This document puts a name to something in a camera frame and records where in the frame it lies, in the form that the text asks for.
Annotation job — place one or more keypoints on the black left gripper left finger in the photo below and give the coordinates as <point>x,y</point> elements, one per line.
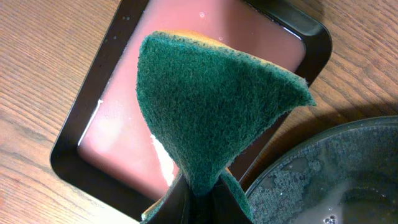
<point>174,207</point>

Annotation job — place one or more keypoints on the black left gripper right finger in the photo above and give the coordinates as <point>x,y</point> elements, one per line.
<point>225,209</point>

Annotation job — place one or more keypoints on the green yellow sponge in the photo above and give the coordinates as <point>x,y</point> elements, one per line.
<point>206,103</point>

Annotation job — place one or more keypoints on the rectangular tray with red water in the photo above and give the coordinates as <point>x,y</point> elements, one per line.
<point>105,147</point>

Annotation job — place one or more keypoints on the round black tray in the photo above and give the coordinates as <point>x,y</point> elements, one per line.
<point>347,174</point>

